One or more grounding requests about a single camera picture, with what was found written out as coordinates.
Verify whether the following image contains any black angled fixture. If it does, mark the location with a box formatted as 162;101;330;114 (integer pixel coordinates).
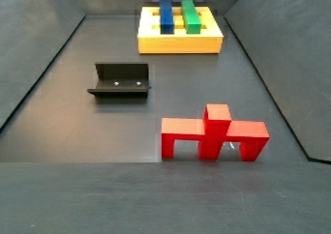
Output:
89;62;150;96

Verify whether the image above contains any yellow slotted board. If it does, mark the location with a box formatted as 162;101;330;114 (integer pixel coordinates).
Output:
138;7;225;54

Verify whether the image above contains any red E-shaped block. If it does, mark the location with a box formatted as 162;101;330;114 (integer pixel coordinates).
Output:
162;103;270;161

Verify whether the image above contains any green long bar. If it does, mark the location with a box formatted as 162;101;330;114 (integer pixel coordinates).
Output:
182;0;202;34

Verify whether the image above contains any blue long bar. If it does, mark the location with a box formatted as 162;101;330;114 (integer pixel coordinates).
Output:
159;0;175;34

